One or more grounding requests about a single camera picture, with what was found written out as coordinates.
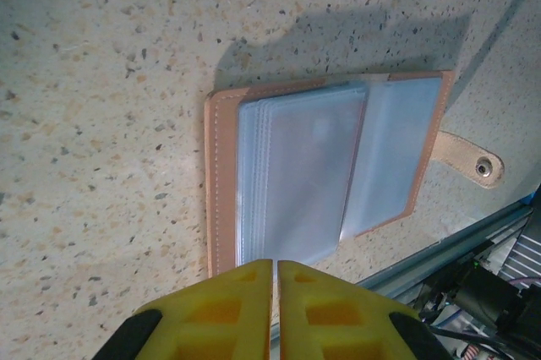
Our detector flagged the aluminium front frame rail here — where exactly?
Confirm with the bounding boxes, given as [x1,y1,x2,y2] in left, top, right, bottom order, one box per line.
[354,201,541,308]

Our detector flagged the brown leather card holder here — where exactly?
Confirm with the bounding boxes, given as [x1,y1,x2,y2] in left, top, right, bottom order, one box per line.
[203,68,506,281]

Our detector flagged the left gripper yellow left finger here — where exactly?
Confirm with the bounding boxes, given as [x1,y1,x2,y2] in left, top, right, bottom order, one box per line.
[99,259,274,360]

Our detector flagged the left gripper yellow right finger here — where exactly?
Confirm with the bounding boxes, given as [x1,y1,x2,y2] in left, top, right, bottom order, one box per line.
[277,261,450,360]

